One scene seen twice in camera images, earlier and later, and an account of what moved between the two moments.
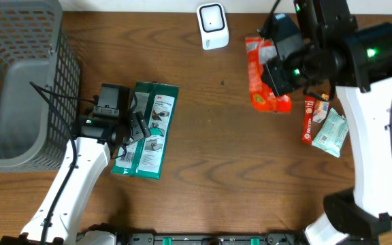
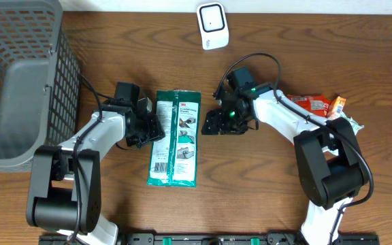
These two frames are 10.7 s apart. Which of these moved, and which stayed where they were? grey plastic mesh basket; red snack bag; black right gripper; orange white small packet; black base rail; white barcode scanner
Moved: black right gripper; orange white small packet; red snack bag
Stayed: black base rail; white barcode scanner; grey plastic mesh basket
